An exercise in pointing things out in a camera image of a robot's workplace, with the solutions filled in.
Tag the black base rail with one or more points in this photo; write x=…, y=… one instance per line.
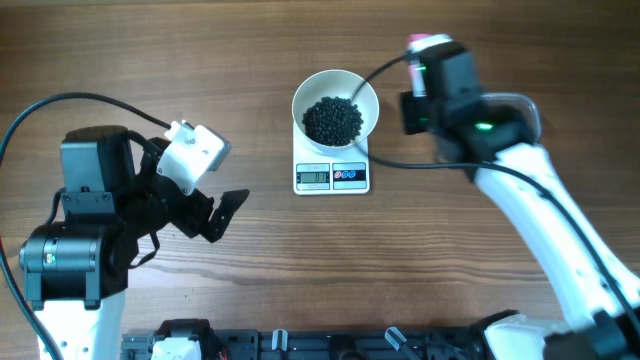
x=430, y=344

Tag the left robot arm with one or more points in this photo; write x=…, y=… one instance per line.
x=76, y=276

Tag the clear plastic container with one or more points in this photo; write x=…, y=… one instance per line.
x=520, y=102

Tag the white digital kitchen scale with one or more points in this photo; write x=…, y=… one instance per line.
x=337, y=172

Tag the white bowl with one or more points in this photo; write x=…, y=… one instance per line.
x=337, y=83

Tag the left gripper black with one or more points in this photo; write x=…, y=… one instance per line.
x=196, y=222

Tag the black beans in bowl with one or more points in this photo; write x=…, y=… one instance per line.
x=333, y=121

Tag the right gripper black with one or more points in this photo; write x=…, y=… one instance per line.
x=411, y=122

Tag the pink scoop blue handle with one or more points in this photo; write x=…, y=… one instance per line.
x=415, y=72

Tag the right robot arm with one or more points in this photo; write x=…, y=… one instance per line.
x=494, y=138

